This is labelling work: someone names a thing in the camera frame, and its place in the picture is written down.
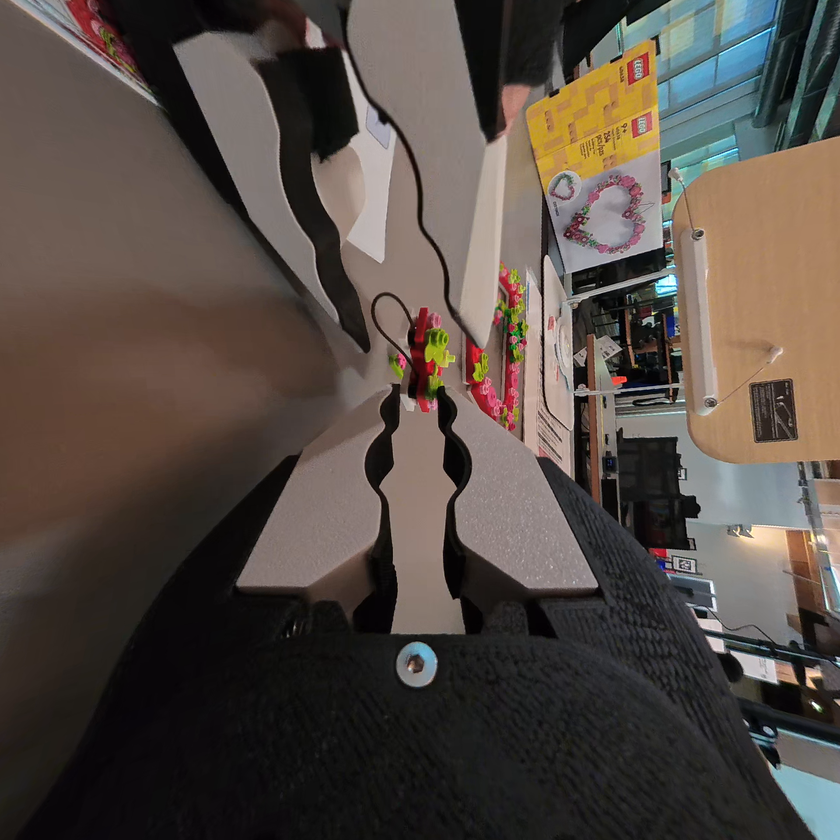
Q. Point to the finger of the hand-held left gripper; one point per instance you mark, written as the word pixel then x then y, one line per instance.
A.
pixel 420 98
pixel 229 118

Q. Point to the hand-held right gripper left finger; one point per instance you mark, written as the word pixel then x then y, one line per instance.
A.
pixel 315 518

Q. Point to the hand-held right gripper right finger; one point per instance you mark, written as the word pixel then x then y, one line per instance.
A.
pixel 518 518

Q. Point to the yellow lego box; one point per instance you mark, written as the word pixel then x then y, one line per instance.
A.
pixel 590 131

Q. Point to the lego instruction booklet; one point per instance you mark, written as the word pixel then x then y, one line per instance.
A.
pixel 98 33

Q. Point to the person's left hand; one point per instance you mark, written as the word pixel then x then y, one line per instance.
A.
pixel 515 108

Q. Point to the printed paper sheet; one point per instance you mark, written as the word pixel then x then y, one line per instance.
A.
pixel 551 446

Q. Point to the white paper bag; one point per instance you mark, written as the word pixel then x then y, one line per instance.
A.
pixel 558 308

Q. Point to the white metal bar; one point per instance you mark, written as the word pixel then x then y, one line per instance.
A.
pixel 697 315

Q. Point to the wooden table with white leg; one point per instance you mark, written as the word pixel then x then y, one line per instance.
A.
pixel 761 275

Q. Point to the wooden shelf frame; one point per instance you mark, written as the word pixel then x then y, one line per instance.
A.
pixel 594 420

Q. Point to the large red lego flower frame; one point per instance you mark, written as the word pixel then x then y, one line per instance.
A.
pixel 476 358

